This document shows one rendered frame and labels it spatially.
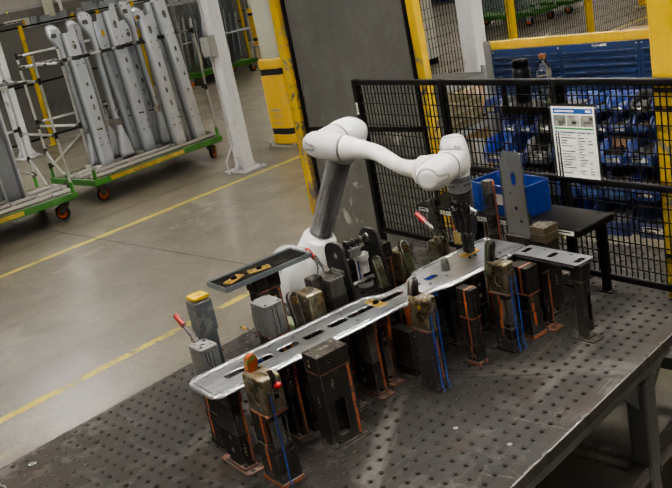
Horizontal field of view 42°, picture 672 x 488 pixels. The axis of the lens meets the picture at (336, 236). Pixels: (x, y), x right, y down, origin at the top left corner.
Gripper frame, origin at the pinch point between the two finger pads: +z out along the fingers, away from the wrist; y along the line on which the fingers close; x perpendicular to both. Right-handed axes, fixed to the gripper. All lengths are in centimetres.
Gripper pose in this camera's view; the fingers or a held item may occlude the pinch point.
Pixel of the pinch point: (468, 242)
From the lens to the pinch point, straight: 330.4
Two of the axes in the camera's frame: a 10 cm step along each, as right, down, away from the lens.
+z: 1.9, 9.3, 3.1
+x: 7.8, -3.3, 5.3
